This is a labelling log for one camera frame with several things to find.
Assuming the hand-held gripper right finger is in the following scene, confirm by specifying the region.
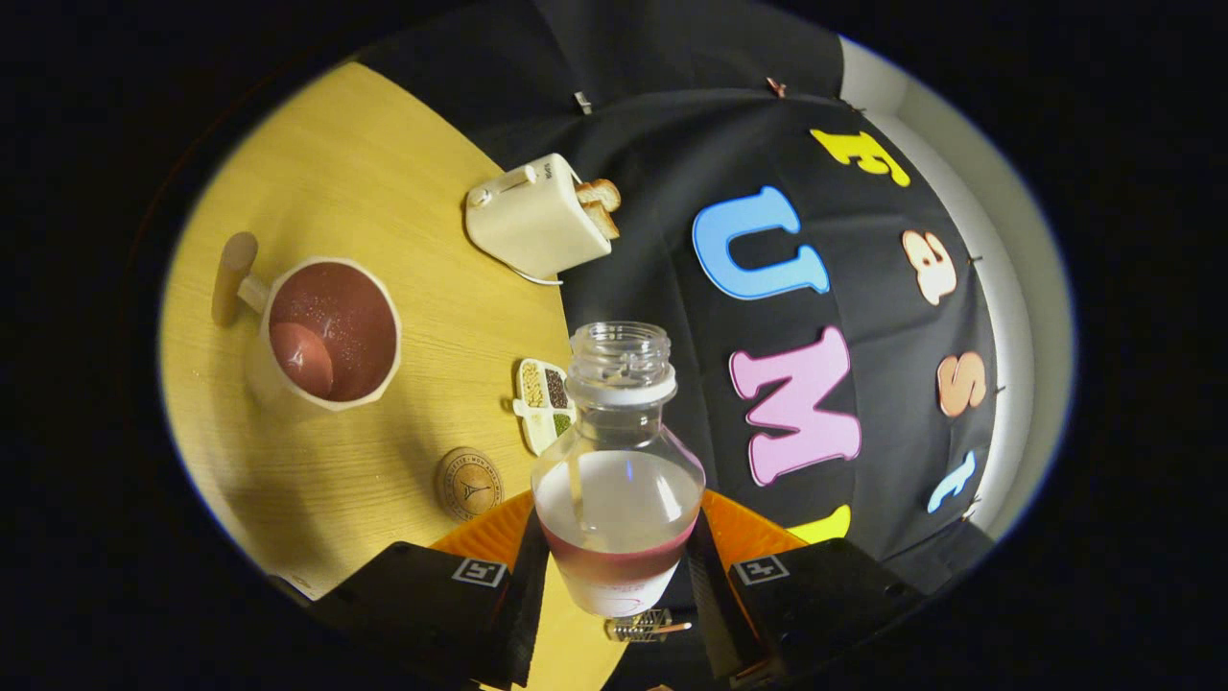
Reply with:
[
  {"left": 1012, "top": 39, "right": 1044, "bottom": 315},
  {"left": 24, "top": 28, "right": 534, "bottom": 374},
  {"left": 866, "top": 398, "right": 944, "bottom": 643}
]
[{"left": 685, "top": 489, "right": 927, "bottom": 688}]

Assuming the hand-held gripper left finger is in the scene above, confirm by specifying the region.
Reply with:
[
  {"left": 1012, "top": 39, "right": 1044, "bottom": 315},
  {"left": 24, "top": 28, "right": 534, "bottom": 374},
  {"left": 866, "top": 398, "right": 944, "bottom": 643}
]
[{"left": 307, "top": 489, "right": 553, "bottom": 690}]

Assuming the round cork coaster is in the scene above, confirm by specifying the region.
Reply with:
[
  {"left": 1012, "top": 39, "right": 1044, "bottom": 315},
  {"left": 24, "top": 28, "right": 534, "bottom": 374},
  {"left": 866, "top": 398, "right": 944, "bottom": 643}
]
[{"left": 435, "top": 447, "right": 505, "bottom": 522}]

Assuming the clear juice bottle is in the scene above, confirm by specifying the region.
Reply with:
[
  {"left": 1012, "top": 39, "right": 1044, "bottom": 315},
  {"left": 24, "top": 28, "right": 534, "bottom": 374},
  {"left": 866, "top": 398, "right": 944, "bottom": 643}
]
[{"left": 531, "top": 322, "right": 707, "bottom": 618}]

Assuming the white cup with wooden handle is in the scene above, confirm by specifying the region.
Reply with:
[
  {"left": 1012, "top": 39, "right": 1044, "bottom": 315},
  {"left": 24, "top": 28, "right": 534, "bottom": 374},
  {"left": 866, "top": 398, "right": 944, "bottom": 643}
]
[{"left": 211, "top": 231, "right": 403, "bottom": 414}]

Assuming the white divided seasoning dish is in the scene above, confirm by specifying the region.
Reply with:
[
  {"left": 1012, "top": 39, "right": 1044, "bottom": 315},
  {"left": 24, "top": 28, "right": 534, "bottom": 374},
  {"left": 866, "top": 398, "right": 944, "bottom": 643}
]
[{"left": 511, "top": 358, "right": 579, "bottom": 456}]

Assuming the white toaster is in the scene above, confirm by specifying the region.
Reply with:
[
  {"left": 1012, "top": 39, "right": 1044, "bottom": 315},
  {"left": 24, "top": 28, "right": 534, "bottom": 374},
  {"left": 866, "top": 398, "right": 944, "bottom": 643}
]
[{"left": 464, "top": 154, "right": 612, "bottom": 280}]

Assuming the wooden table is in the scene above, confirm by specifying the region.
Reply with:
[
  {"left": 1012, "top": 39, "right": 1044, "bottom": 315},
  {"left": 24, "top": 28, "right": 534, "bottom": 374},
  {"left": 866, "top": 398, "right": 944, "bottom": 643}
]
[{"left": 158, "top": 62, "right": 625, "bottom": 691}]

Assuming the black backdrop cloth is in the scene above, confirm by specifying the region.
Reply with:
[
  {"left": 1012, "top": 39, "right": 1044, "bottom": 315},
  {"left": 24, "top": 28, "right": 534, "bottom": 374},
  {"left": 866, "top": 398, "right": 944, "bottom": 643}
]
[{"left": 355, "top": 0, "right": 999, "bottom": 691}]

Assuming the metal wire rack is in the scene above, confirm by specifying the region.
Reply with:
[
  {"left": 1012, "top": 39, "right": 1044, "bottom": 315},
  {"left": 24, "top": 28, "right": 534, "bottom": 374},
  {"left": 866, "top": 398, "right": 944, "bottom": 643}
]
[{"left": 604, "top": 608, "right": 694, "bottom": 642}]

